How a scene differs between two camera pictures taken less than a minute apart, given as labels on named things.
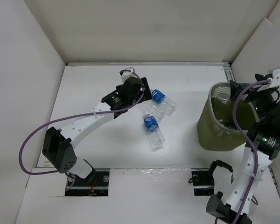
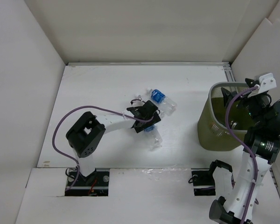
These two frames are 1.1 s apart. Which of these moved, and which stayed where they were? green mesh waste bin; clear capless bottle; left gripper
Moved: left gripper; clear capless bottle
Stayed: green mesh waste bin
